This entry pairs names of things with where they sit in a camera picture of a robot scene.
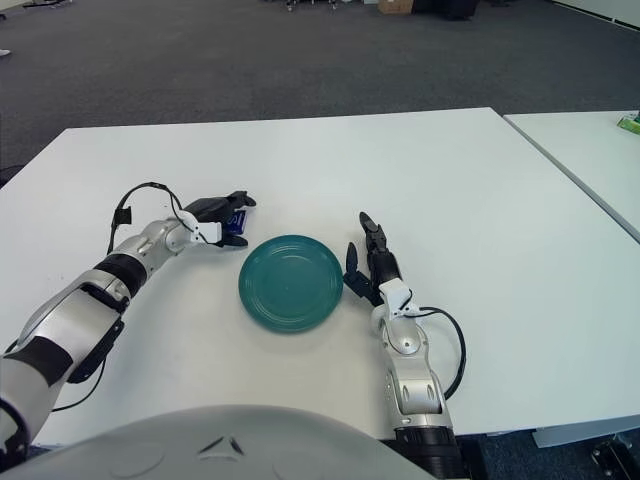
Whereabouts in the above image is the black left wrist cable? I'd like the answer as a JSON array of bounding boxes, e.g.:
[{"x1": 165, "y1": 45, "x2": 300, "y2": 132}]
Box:
[{"x1": 106, "y1": 181, "x2": 195, "y2": 257}]

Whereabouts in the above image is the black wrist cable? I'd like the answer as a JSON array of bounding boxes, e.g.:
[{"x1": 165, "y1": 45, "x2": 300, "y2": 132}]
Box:
[
  {"x1": 403, "y1": 305, "x2": 468, "y2": 401},
  {"x1": 106, "y1": 181, "x2": 195, "y2": 257}
]

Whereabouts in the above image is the black wheeled stand base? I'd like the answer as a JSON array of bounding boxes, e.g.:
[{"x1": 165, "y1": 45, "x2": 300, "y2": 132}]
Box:
[{"x1": 591, "y1": 432, "x2": 640, "y2": 477}]

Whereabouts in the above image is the blue gum pack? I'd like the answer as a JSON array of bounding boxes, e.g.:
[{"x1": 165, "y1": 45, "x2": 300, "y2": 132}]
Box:
[{"x1": 223, "y1": 210, "x2": 248, "y2": 236}]

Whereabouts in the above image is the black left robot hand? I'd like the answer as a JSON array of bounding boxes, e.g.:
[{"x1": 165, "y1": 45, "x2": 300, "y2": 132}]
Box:
[{"x1": 180, "y1": 189, "x2": 259, "y2": 249}]

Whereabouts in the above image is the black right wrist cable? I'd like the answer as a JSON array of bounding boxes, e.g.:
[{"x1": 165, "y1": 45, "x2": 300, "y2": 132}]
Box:
[{"x1": 403, "y1": 305, "x2": 468, "y2": 401}]

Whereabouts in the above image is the black cabinet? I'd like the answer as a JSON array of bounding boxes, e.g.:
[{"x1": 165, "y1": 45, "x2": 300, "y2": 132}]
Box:
[{"x1": 413, "y1": 0, "x2": 477, "y2": 22}]

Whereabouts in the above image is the teal round plate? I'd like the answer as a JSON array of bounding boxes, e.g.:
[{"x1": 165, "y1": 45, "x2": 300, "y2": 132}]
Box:
[{"x1": 238, "y1": 234, "x2": 346, "y2": 335}]

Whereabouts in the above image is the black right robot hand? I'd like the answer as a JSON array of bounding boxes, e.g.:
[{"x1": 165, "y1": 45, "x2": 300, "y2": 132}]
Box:
[{"x1": 343, "y1": 211, "x2": 417, "y2": 320}]

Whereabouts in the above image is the grey robot torso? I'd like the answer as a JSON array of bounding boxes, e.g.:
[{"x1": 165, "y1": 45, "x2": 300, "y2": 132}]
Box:
[{"x1": 0, "y1": 403, "x2": 427, "y2": 480}]

